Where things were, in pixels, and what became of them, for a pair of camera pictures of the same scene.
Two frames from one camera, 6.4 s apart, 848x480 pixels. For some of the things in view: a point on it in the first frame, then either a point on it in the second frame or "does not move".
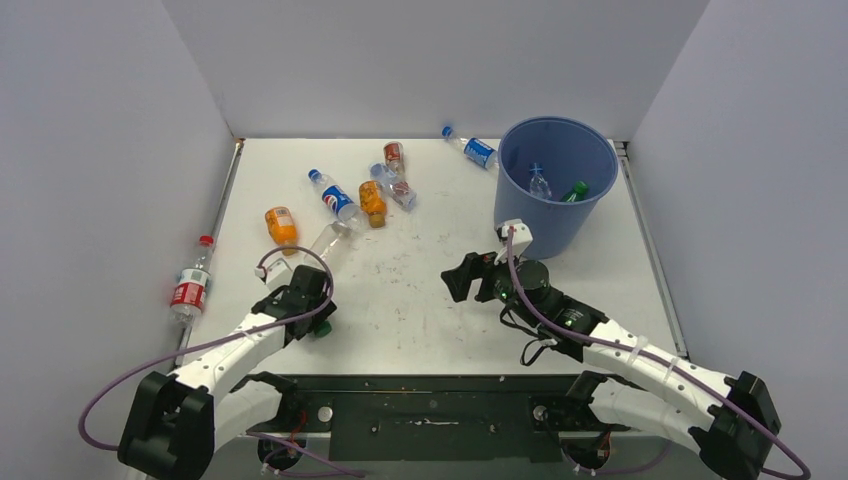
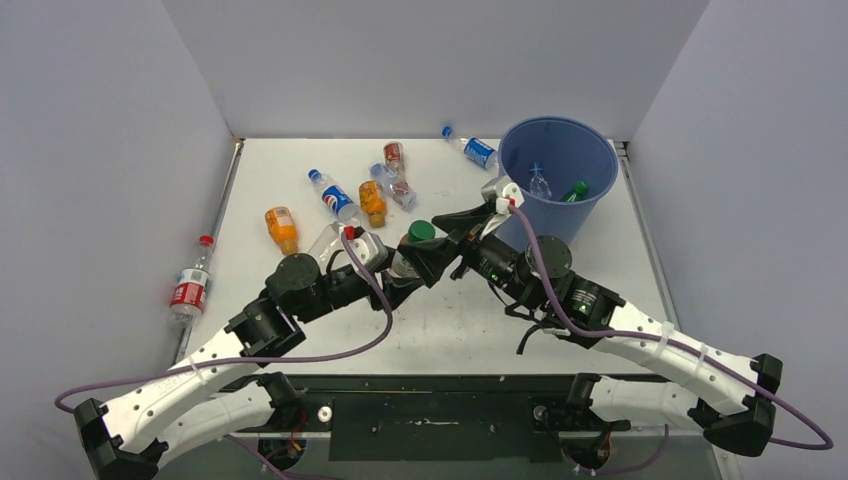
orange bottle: [282, 226] does not move
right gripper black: [473, 267] -> [468, 222]
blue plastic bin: [551, 173] does not move
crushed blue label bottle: [538, 184] does not move
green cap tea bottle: [323, 329] -> [417, 230]
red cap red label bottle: [190, 290] does not move
